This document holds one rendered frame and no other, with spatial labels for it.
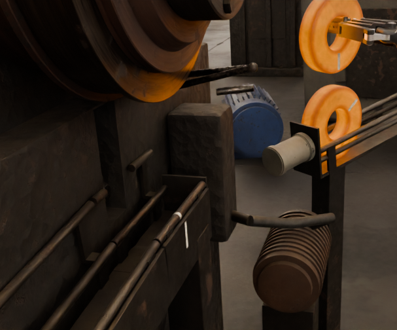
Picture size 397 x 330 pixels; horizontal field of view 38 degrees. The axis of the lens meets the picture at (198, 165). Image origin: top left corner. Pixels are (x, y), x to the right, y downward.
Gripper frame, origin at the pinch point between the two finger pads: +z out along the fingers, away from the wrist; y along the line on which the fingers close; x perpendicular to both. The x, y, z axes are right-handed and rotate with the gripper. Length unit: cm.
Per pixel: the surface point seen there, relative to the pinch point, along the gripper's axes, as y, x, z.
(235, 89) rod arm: -38.6, -2.1, -15.8
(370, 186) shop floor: 113, -94, 67
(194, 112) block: -34.1, -10.2, -0.1
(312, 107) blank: -6.0, -15.0, -1.0
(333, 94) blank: -1.5, -13.1, -2.4
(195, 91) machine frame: -22.8, -11.7, 14.3
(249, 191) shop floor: 71, -96, 102
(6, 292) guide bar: -76, -14, -24
